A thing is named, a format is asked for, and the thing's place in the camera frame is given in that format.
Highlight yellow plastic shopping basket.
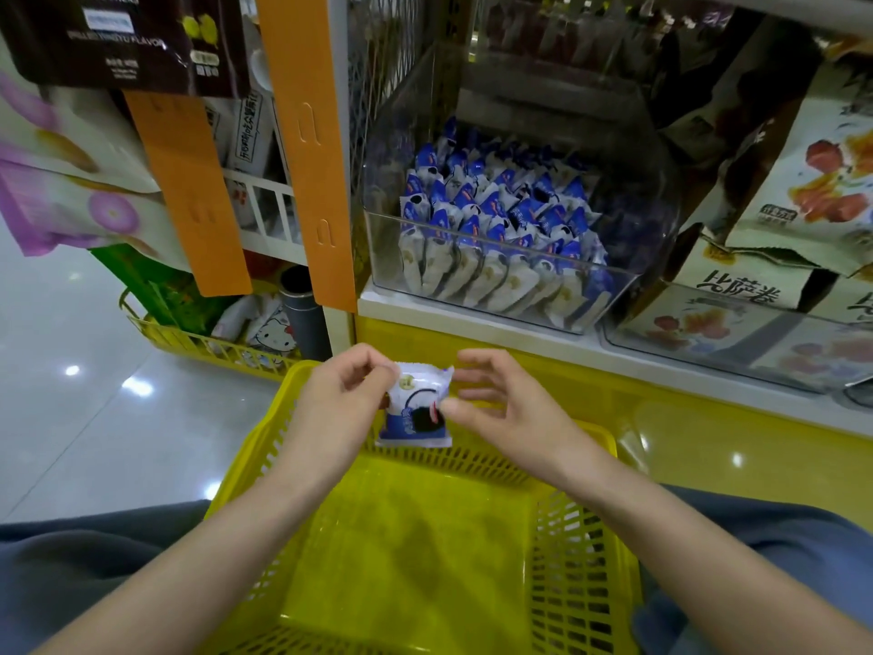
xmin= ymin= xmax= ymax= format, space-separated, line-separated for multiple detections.
xmin=202 ymin=358 xmax=643 ymax=655

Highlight person's left forearm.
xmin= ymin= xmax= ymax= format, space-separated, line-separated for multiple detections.
xmin=34 ymin=463 xmax=349 ymax=655

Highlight pile of blue snack packets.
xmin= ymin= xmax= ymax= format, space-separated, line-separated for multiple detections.
xmin=396 ymin=122 xmax=622 ymax=333

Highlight yellow floor basket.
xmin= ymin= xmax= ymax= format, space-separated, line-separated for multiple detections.
xmin=118 ymin=290 xmax=305 ymax=383

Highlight grey trousers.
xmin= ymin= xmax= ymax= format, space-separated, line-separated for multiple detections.
xmin=0 ymin=484 xmax=873 ymax=655

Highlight orange shelf post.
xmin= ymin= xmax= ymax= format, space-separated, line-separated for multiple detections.
xmin=256 ymin=0 xmax=359 ymax=315

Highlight row of small brown packets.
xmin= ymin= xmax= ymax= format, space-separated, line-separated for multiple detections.
xmin=470 ymin=0 xmax=738 ymax=76

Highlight green snack bags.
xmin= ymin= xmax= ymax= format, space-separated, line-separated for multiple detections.
xmin=88 ymin=242 xmax=240 ymax=336

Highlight store shelf with yellow base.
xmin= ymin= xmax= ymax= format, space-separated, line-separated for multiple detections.
xmin=252 ymin=0 xmax=873 ymax=533

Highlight person's right forearm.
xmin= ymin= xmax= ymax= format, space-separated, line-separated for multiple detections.
xmin=573 ymin=449 xmax=873 ymax=655

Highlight dark grey cylinder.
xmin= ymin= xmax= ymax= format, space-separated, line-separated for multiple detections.
xmin=279 ymin=266 xmax=333 ymax=363

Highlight row of fruit print bags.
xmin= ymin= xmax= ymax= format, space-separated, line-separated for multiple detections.
xmin=607 ymin=47 xmax=873 ymax=397

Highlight black potato stick bag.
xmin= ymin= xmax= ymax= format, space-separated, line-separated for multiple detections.
xmin=0 ymin=0 xmax=254 ymax=98

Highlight white cartoon print packet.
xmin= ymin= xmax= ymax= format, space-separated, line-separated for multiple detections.
xmin=211 ymin=296 xmax=302 ymax=356

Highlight person's right hand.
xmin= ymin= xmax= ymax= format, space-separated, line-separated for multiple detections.
xmin=439 ymin=348 xmax=608 ymax=502

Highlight purple white snack bag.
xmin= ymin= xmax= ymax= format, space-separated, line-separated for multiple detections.
xmin=0 ymin=34 xmax=163 ymax=197
xmin=0 ymin=159 xmax=193 ymax=274

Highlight blue white snack packet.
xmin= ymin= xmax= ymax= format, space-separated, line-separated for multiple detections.
xmin=376 ymin=361 xmax=457 ymax=450

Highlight clear plastic bin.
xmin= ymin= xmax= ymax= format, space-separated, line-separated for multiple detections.
xmin=357 ymin=47 xmax=684 ymax=336
xmin=600 ymin=272 xmax=873 ymax=397

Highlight white card packet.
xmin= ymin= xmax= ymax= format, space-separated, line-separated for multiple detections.
xmin=225 ymin=91 xmax=281 ymax=178

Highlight orange hanging strip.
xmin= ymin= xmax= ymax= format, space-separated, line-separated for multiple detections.
xmin=125 ymin=91 xmax=254 ymax=297

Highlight person's left hand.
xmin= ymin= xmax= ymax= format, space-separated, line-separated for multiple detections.
xmin=279 ymin=343 xmax=404 ymax=506

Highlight white wire rack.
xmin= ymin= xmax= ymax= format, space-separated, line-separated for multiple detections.
xmin=225 ymin=167 xmax=308 ymax=267

